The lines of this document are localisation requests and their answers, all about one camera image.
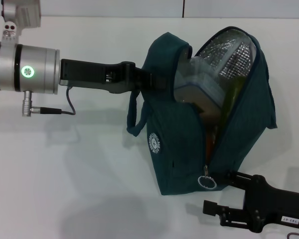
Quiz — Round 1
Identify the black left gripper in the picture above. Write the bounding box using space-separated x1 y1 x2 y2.
59 58 169 95

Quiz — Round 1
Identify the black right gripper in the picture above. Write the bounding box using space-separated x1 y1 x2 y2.
203 169 299 234

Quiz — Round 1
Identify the clear zipper pull ring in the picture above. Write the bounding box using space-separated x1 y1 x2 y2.
197 164 217 190

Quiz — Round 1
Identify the yellow orange pear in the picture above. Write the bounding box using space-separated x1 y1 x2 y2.
204 130 218 156

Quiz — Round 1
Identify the clear container with blue lid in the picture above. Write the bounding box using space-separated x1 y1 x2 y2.
173 56 227 118

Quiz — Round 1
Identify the dark teal insulated lunch bag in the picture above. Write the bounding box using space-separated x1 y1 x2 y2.
126 26 279 197

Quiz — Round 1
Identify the green cucumber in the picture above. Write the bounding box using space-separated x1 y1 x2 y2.
219 74 248 131

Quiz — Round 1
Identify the left gripper cable with plug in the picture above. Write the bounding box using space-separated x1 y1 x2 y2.
21 86 77 117

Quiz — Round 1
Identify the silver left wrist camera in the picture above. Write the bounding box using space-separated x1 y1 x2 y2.
0 0 42 47

